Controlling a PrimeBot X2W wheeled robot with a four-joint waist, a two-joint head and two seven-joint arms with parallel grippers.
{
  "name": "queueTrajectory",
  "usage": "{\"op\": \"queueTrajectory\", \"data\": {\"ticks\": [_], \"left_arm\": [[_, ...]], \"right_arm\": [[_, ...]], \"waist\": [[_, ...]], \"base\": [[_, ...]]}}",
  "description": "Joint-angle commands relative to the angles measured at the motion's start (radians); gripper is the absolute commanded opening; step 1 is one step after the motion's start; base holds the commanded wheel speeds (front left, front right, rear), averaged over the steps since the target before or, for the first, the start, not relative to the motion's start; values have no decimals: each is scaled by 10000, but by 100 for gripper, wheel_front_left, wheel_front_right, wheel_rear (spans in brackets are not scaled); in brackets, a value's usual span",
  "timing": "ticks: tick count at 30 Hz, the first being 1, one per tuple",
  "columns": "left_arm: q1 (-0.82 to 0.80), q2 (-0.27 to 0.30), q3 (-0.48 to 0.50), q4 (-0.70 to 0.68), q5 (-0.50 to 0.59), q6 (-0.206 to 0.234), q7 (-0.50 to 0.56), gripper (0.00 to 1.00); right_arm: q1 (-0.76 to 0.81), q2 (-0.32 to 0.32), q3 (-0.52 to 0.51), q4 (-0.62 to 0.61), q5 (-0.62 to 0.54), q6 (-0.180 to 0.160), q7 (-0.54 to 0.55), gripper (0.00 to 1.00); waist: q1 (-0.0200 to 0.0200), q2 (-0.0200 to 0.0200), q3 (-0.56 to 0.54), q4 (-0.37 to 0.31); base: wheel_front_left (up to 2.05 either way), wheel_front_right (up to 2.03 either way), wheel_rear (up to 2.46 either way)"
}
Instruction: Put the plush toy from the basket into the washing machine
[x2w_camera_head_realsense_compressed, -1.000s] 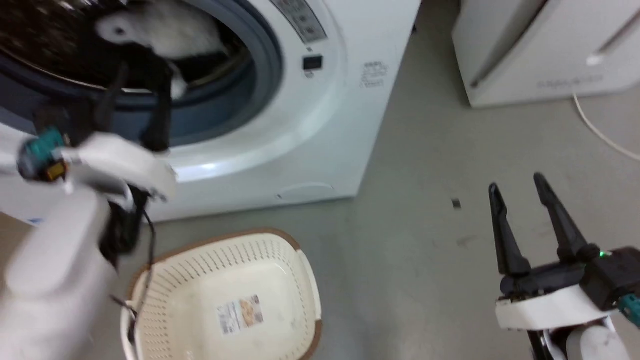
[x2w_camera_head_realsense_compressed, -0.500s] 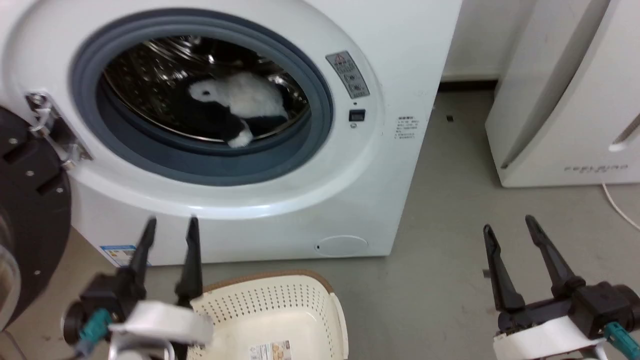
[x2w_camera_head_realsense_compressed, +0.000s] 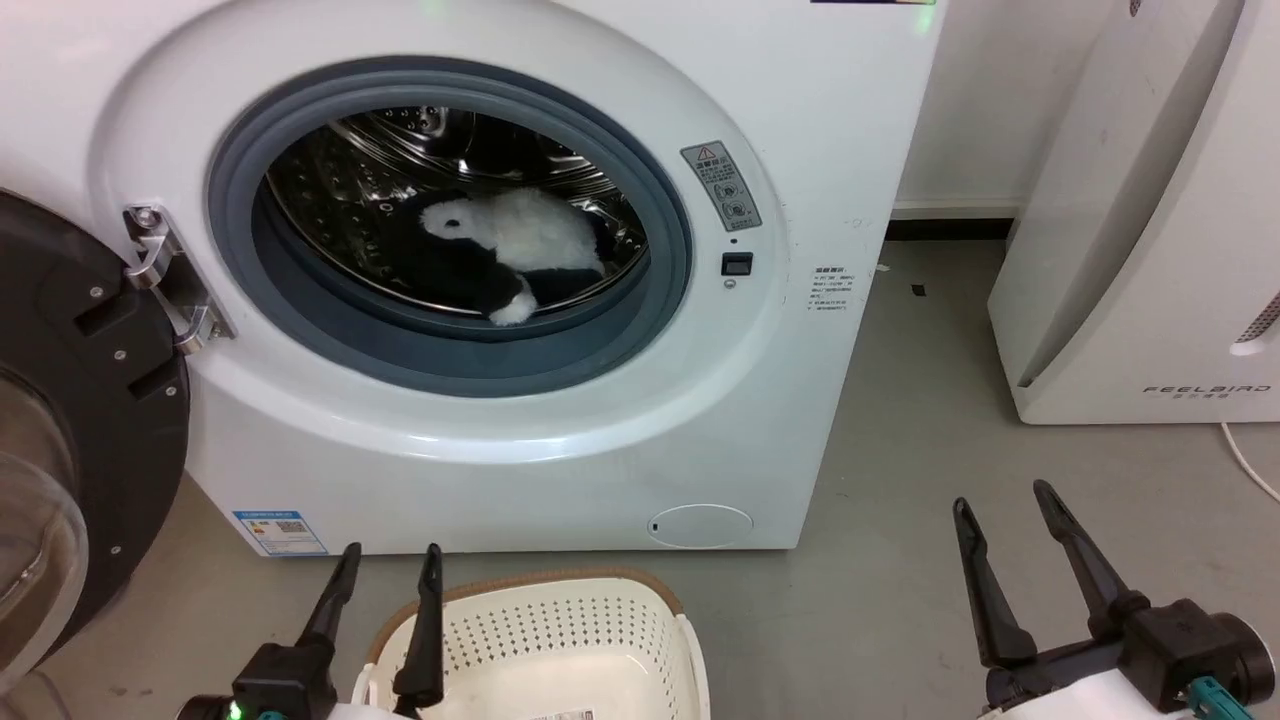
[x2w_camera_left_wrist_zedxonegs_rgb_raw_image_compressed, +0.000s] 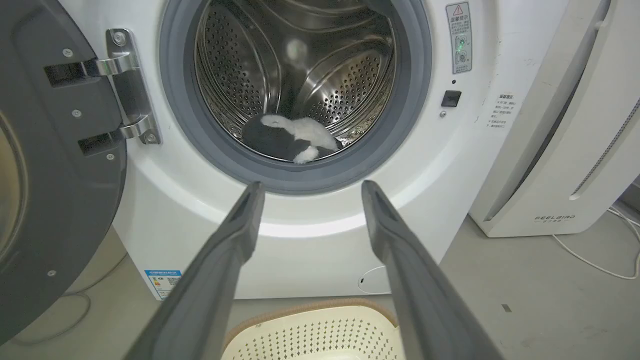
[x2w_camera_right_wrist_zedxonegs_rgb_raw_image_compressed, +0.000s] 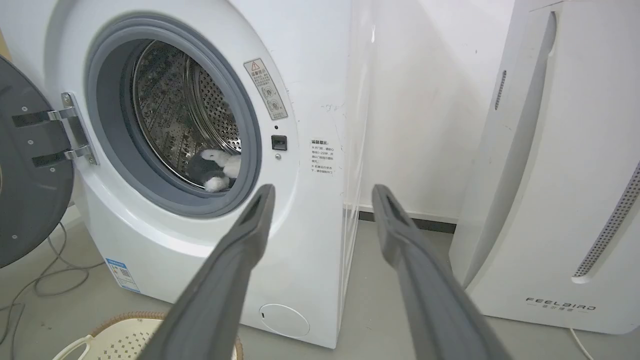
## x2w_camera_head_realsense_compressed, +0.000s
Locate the black and white panda plush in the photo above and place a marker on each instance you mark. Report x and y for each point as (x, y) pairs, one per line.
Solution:
(530, 235)

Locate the dark round washer door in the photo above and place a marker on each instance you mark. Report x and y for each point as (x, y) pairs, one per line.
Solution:
(110, 400)

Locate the black door latch socket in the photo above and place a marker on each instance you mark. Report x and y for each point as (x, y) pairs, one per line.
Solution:
(737, 264)

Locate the grey rubber door gasket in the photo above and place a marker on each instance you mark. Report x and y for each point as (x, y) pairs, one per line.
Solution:
(450, 362)

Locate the grey warning sticker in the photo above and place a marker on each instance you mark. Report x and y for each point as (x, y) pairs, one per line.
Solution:
(722, 185)

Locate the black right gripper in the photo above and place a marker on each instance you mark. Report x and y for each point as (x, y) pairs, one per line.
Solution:
(1190, 650)

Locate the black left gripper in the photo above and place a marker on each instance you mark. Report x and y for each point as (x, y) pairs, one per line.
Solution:
(285, 685)

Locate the silver metal door hinge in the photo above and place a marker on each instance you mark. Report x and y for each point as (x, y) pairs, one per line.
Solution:
(150, 262)

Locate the blue energy label sticker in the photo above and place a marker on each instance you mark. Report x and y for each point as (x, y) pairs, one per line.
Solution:
(280, 533)

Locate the white front-load washing machine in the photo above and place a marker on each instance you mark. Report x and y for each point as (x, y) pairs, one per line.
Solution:
(820, 100)

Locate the clear door glass bowl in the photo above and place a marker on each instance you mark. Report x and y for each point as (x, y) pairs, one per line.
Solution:
(35, 540)

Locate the cream perforated laundry basket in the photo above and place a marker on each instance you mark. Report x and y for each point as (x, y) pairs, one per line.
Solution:
(560, 640)

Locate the shiny steel washer drum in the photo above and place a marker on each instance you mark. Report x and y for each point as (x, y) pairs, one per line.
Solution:
(380, 170)

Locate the round white filter cover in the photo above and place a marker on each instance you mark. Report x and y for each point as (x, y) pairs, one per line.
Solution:
(700, 526)

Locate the white Feelbird appliance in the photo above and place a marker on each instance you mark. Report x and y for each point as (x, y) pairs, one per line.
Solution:
(1120, 250)

